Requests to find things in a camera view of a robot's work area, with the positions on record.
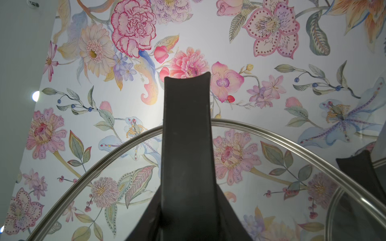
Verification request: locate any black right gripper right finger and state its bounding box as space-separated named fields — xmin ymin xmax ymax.
xmin=216 ymin=185 xmax=252 ymax=241

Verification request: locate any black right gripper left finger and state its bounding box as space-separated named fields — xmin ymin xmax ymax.
xmin=126 ymin=187 xmax=161 ymax=241

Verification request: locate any glass pot lid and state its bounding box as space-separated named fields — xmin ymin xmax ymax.
xmin=324 ymin=150 xmax=386 ymax=241
xmin=25 ymin=71 xmax=386 ymax=241

